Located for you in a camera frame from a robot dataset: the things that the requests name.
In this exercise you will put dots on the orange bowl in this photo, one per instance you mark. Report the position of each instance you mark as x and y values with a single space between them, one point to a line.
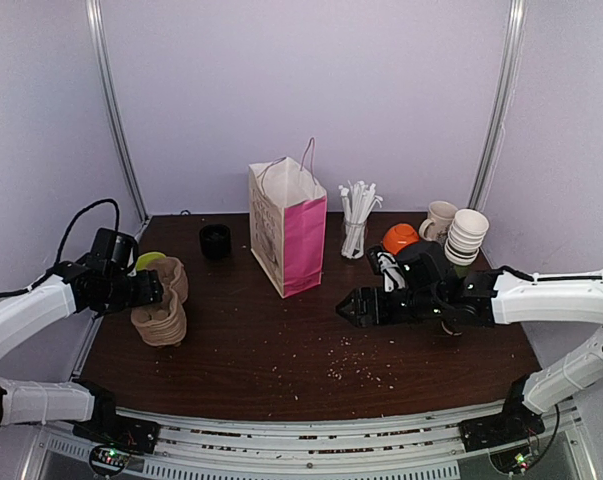
398 237

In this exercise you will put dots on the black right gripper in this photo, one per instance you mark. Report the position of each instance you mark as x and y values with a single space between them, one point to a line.
372 306

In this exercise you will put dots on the beige ceramic mug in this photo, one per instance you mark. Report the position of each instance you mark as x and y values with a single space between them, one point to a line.
437 223

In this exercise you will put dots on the right aluminium frame post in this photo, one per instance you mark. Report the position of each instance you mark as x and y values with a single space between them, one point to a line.
504 89

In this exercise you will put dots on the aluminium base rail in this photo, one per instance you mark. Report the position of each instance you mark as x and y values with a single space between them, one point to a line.
417 446

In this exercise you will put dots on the left aluminium frame post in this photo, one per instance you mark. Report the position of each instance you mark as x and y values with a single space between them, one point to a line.
99 41

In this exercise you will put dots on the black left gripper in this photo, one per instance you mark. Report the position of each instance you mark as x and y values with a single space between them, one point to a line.
149 291

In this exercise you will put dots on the glass jar of straws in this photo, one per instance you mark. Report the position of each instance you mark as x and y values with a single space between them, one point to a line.
358 200

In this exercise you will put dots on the stack of paper cups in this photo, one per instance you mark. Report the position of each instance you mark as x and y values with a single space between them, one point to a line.
464 239

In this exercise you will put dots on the aluminium frame post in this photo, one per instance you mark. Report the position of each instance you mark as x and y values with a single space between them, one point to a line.
99 41
504 89

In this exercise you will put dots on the pink and white paper bag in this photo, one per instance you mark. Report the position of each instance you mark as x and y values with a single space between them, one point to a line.
287 216

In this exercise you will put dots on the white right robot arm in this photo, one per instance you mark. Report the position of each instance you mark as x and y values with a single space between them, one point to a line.
522 297

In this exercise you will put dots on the lime green bowl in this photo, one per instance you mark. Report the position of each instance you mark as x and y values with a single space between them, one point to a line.
145 259

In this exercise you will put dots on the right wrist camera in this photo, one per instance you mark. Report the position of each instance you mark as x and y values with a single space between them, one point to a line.
385 265

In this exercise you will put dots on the stack of cardboard cup carriers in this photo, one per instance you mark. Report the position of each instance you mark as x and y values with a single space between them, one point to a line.
165 323

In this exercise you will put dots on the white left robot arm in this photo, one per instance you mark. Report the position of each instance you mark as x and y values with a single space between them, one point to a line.
90 408

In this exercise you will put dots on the stack of black cup lids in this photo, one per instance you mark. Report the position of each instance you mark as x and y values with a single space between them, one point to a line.
215 241

